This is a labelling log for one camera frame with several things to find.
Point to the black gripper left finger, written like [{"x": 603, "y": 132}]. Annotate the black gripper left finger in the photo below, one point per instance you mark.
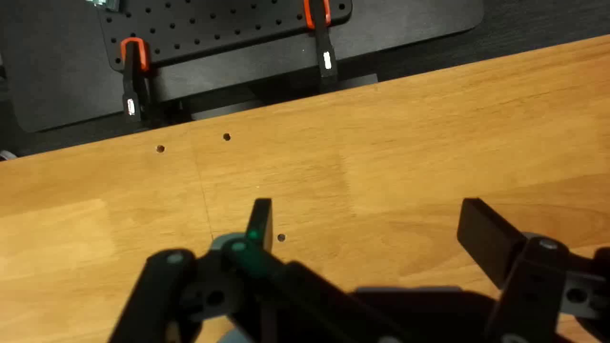
[{"x": 247, "y": 263}]

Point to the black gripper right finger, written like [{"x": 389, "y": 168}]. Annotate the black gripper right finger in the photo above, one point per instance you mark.
[{"x": 506, "y": 254}]

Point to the left orange black clamp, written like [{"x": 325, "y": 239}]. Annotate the left orange black clamp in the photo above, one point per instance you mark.
[{"x": 136, "y": 67}]

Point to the orange black clamp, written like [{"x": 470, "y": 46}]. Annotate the orange black clamp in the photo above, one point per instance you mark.
[
  {"x": 317, "y": 16},
  {"x": 136, "y": 67}
]

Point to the right orange black clamp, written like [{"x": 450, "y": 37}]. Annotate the right orange black clamp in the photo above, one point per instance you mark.
[{"x": 317, "y": 16}]

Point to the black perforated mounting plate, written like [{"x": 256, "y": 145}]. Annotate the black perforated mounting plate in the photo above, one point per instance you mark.
[{"x": 172, "y": 31}]

